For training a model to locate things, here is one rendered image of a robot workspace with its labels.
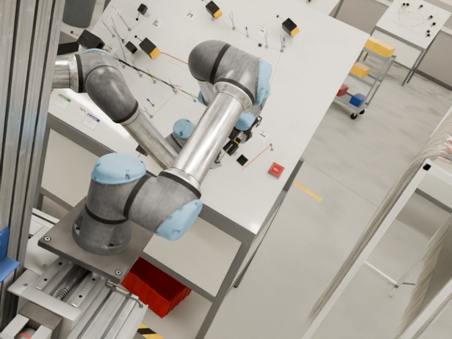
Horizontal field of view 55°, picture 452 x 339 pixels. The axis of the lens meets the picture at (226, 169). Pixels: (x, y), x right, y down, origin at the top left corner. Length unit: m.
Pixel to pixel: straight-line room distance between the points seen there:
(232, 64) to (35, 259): 0.70
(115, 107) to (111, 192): 0.35
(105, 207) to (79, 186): 1.29
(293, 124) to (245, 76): 0.84
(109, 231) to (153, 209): 0.15
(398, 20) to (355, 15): 2.61
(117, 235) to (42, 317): 0.24
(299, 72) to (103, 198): 1.23
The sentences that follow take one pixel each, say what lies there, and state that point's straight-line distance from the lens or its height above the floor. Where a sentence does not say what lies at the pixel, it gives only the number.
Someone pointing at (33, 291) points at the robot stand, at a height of 1.12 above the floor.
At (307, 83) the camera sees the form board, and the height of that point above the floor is 1.43.
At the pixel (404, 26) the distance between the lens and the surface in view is 10.62.
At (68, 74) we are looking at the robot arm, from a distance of 1.38.
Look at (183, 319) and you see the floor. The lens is 2.60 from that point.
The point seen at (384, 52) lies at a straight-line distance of 6.58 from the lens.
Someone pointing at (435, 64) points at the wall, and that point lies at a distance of 12.67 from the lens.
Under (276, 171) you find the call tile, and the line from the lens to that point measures 1.87.
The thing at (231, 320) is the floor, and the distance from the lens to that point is 2.71.
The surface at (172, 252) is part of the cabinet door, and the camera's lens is 2.18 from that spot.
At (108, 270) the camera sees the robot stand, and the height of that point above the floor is 1.16.
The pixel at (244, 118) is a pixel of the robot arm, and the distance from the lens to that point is 1.52.
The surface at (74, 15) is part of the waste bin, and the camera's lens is 6.16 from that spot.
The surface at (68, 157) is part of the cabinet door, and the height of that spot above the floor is 0.67.
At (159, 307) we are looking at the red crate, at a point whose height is 0.07.
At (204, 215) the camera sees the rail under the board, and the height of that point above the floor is 0.82.
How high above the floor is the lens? 1.96
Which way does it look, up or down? 30 degrees down
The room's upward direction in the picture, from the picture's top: 23 degrees clockwise
